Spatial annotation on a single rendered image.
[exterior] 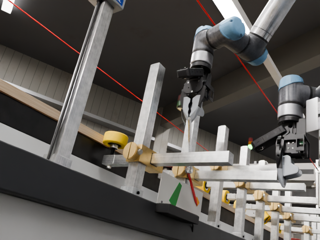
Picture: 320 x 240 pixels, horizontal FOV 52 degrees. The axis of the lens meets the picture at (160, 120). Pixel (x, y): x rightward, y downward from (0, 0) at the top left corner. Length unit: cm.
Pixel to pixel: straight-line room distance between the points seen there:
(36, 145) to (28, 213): 29
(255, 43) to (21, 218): 88
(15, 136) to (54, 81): 525
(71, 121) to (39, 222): 22
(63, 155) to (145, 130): 30
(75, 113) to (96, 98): 555
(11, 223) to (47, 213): 8
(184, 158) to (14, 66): 539
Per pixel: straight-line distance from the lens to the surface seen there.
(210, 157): 85
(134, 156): 90
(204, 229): 119
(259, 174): 106
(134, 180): 90
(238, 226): 155
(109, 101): 639
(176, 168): 111
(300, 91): 113
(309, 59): 422
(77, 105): 77
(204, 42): 115
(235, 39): 111
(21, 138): 94
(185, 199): 111
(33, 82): 608
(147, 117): 96
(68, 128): 75
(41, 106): 97
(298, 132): 107
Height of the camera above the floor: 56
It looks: 23 degrees up
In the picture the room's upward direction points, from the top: 11 degrees clockwise
